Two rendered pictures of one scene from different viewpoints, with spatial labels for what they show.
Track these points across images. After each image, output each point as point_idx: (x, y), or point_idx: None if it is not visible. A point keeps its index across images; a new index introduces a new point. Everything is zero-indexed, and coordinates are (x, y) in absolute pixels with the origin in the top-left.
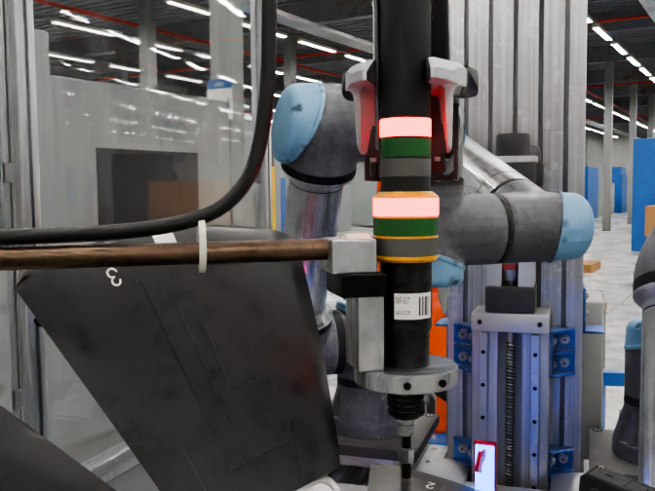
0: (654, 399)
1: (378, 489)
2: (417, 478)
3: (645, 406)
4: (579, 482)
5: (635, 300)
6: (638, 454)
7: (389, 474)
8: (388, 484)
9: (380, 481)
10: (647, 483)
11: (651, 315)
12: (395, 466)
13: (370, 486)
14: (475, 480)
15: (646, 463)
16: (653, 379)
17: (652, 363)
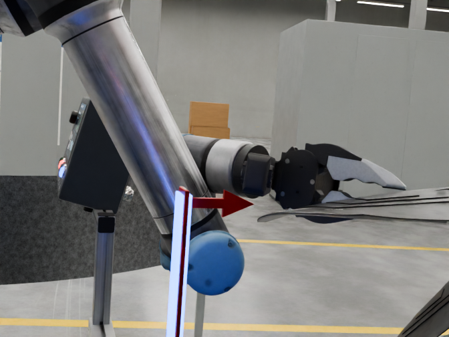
0: (162, 105)
1: (400, 216)
2: (334, 210)
3: (158, 114)
4: (266, 166)
5: (85, 12)
6: (162, 158)
7: (360, 213)
8: (381, 214)
9: (383, 215)
10: (190, 173)
11: (119, 27)
12: (333, 212)
13: (403, 217)
14: (188, 244)
15: (182, 158)
16: (152, 87)
17: (144, 74)
